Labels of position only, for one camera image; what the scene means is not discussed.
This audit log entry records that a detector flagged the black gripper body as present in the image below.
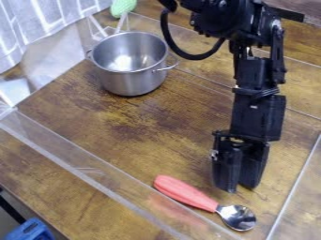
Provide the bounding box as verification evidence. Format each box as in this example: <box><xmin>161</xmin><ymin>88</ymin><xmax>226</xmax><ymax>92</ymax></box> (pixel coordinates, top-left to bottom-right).
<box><xmin>213</xmin><ymin>88</ymin><xmax>288</xmax><ymax>150</ymax></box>

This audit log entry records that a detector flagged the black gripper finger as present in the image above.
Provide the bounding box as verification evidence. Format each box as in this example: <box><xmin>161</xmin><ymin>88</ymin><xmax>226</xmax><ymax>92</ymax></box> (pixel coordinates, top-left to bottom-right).
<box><xmin>240</xmin><ymin>142</ymin><xmax>270</xmax><ymax>188</ymax></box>
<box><xmin>212</xmin><ymin>145</ymin><xmax>244</xmax><ymax>193</ymax></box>

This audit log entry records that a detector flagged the pink handled metal spoon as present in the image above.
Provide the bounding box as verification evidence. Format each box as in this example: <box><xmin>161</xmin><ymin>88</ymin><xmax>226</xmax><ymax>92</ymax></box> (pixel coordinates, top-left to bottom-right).
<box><xmin>154</xmin><ymin>175</ymin><xmax>257</xmax><ymax>232</ymax></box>

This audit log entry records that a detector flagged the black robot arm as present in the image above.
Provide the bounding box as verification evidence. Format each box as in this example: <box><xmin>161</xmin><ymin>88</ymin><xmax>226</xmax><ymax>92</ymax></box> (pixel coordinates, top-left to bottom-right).
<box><xmin>158</xmin><ymin>0</ymin><xmax>286</xmax><ymax>192</ymax></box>

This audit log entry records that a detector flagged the black bar on table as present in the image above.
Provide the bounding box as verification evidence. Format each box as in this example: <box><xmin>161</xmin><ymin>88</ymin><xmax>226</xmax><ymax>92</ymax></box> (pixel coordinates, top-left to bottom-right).
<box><xmin>270</xmin><ymin>7</ymin><xmax>305</xmax><ymax>23</ymax></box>

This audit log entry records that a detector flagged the clear acrylic barrier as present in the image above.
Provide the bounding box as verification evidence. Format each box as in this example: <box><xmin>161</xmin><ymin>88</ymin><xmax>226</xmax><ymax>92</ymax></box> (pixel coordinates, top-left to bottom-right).
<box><xmin>0</xmin><ymin>108</ymin><xmax>242</xmax><ymax>240</ymax></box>

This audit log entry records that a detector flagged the stainless steel pot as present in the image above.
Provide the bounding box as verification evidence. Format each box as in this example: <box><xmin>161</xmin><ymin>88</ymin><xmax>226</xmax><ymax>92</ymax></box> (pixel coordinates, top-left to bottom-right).
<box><xmin>87</xmin><ymin>31</ymin><xmax>178</xmax><ymax>97</ymax></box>

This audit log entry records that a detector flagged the green textured object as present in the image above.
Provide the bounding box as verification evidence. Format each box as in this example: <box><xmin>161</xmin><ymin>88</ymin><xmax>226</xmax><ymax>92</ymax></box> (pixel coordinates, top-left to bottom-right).
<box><xmin>110</xmin><ymin>0</ymin><xmax>137</xmax><ymax>18</ymax></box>

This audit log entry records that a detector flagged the blue plastic crate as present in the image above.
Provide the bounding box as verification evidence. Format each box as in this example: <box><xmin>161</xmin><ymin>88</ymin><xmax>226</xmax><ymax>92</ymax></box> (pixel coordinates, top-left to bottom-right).
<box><xmin>3</xmin><ymin>217</ymin><xmax>55</xmax><ymax>240</ymax></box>

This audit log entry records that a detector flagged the white patterned curtain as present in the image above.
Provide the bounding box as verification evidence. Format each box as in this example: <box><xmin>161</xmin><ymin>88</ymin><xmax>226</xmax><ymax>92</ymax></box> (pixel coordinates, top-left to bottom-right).
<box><xmin>0</xmin><ymin>0</ymin><xmax>113</xmax><ymax>74</ymax></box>

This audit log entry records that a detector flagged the black cable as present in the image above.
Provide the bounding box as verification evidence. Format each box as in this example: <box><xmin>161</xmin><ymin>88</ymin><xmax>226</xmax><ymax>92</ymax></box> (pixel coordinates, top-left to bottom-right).
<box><xmin>159</xmin><ymin>7</ymin><xmax>228</xmax><ymax>61</ymax></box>

